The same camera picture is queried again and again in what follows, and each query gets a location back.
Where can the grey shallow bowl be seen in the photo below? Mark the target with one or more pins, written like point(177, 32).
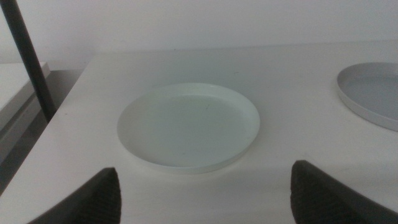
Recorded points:
point(373, 91)

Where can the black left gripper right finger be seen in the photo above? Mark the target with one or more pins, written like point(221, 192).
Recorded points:
point(323, 199)

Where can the white side table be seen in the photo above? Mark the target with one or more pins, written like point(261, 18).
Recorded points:
point(12, 84)

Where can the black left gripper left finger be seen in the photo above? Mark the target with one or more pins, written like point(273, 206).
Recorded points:
point(96, 202)

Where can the black slanted pole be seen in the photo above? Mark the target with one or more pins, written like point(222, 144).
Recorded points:
point(30, 62)

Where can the white shallow bowl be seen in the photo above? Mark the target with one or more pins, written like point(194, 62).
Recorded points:
point(186, 127)

